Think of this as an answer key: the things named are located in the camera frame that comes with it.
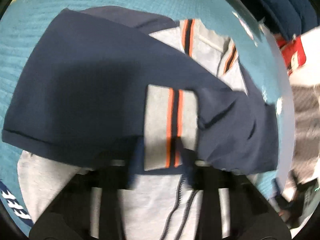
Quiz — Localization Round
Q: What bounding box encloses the navy and grey sweatshirt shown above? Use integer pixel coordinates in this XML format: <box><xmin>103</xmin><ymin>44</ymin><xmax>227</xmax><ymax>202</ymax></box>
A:
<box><xmin>2</xmin><ymin>7</ymin><xmax>278</xmax><ymax>239</ymax></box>

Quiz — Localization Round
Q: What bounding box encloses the teal candy-print bed sheet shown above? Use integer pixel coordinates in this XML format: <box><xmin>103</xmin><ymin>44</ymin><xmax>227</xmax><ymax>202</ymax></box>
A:
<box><xmin>1</xmin><ymin>0</ymin><xmax>294</xmax><ymax>237</ymax></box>

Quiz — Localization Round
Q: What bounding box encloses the red patterned fabric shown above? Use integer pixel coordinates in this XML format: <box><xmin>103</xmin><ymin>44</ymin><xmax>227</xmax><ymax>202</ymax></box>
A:
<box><xmin>275</xmin><ymin>35</ymin><xmax>306</xmax><ymax>76</ymax></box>

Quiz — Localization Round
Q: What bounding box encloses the dark blue puffer jacket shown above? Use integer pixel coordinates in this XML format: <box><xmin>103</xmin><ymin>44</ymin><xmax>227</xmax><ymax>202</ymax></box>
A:
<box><xmin>237</xmin><ymin>0</ymin><xmax>320</xmax><ymax>41</ymax></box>

